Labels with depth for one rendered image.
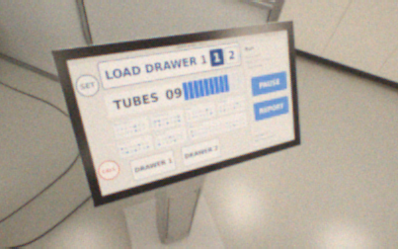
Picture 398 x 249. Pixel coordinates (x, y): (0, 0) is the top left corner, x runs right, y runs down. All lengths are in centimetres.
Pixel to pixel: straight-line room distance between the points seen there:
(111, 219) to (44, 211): 36
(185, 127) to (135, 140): 11
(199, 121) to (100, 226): 114
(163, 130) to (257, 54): 27
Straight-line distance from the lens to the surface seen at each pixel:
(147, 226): 155
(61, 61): 54
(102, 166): 57
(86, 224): 164
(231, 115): 62
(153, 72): 55
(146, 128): 56
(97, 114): 55
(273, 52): 67
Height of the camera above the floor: 151
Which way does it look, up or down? 51 degrees down
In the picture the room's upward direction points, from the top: 10 degrees clockwise
